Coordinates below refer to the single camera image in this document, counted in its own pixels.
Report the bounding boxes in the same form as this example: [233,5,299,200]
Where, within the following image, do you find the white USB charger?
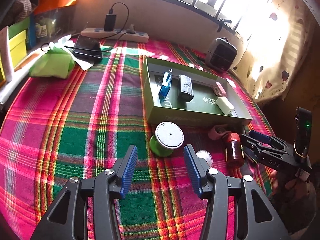
[215,96,235,115]

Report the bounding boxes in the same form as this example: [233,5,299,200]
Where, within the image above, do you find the pink small device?
[213,81,227,97]

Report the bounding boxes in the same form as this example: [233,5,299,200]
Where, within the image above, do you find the black rectangular device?
[178,74,194,102]

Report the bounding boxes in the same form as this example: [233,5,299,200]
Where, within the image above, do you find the green jar white lid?
[149,121,184,158]

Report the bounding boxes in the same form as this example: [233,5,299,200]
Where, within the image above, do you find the blue USB card reader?
[159,72,172,97]

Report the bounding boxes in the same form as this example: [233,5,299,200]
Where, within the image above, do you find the right hand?
[270,170,316,203]

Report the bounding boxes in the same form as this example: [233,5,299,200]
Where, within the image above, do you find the red cap brown bottle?
[223,133,245,169]

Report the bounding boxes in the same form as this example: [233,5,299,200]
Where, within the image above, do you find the small white round jar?
[196,150,213,167]

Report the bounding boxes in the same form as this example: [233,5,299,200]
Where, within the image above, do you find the green shallow box tray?
[142,57,253,127]

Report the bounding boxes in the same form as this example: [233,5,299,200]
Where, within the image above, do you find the plaid pink green tablecloth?
[0,38,276,240]

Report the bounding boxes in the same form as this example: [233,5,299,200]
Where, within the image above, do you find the heart pattern curtain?
[233,0,317,105]

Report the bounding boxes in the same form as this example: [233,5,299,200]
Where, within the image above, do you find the green tissue pack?
[29,47,75,79]

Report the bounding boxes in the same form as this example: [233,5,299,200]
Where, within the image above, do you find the black smartphone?
[72,35,103,63]

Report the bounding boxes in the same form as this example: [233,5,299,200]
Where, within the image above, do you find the white power strip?
[80,28,149,43]

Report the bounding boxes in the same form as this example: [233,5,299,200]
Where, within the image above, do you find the white paper sheet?
[49,34,103,71]

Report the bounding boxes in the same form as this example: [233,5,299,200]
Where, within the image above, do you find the black charger adapter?
[104,8,117,31]

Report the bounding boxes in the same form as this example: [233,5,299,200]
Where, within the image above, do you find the white tube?
[0,26,14,82]

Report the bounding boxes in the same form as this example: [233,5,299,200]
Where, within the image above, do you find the yellow green box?
[1,17,30,74]

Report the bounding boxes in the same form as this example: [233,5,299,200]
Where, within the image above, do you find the brown checkered cloth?
[1,0,33,29]

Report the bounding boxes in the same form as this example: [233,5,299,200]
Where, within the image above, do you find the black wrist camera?
[295,107,312,158]

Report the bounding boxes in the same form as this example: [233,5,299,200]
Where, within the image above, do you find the pink rubber strap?
[208,124,232,141]

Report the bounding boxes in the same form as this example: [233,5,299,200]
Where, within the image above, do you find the black charging cable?
[39,2,137,61]

